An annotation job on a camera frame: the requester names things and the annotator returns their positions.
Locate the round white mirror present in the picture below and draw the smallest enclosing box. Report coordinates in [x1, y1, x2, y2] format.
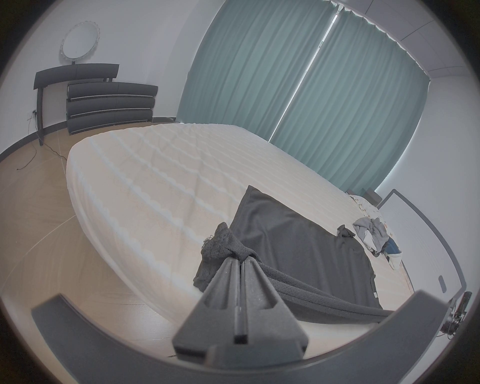
[60, 22, 102, 62]

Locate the dark grey chest of drawers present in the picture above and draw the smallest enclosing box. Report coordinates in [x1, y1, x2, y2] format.
[66, 81, 158, 136]

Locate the bed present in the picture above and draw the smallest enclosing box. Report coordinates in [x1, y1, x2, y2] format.
[65, 123, 467, 331]

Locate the blue-green curtain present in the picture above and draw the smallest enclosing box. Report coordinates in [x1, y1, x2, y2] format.
[270, 10, 431, 196]
[175, 0, 337, 142]

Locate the dark grey dressing table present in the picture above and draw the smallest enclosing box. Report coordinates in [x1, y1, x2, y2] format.
[34, 63, 120, 146]

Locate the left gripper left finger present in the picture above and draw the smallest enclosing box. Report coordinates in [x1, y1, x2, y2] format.
[172, 258, 241, 361]

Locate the pile of clothes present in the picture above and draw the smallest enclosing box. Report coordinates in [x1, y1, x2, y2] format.
[352, 216, 403, 258]

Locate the black T-shirt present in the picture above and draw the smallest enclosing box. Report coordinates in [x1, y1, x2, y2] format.
[193, 185, 395, 325]

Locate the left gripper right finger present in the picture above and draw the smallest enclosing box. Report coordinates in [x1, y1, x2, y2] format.
[240, 258, 309, 357]

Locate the black cable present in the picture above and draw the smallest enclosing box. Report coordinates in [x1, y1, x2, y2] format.
[16, 109, 68, 171]

